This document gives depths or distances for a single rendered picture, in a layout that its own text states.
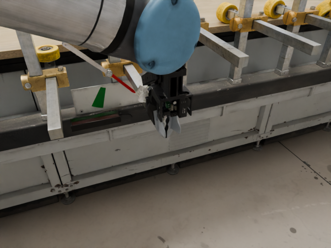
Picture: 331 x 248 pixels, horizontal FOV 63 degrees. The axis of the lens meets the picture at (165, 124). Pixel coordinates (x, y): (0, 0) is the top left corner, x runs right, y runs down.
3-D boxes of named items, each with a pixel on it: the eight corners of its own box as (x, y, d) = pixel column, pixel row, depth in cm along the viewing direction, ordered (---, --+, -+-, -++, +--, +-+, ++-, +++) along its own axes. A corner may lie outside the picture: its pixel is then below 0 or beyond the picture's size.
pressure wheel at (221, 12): (235, 0, 112) (219, 12, 113) (241, 16, 117) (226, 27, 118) (227, -3, 117) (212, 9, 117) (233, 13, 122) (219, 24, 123)
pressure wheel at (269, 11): (267, 14, 122) (278, 21, 126) (278, -4, 119) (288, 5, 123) (259, 11, 126) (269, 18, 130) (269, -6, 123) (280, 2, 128)
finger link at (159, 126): (160, 152, 63) (159, 120, 58) (152, 137, 68) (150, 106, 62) (172, 149, 64) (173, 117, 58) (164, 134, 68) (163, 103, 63)
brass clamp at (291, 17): (316, 23, 111) (321, 10, 108) (290, 27, 107) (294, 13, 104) (305, 19, 116) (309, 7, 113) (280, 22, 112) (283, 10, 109)
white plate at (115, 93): (147, 102, 103) (145, 77, 97) (76, 115, 95) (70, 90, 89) (146, 101, 103) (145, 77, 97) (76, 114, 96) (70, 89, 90)
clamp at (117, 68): (142, 73, 96) (142, 59, 93) (104, 79, 92) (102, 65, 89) (138, 67, 100) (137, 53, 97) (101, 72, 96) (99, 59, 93)
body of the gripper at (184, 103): (159, 125, 56) (158, 72, 49) (147, 104, 63) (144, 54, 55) (192, 117, 58) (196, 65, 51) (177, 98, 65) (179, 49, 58)
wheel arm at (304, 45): (318, 54, 81) (323, 42, 79) (309, 56, 80) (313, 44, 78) (229, 15, 119) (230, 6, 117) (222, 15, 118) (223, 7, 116)
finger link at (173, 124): (172, 149, 64) (173, 117, 58) (164, 134, 68) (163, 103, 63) (184, 146, 65) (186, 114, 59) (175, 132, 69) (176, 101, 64)
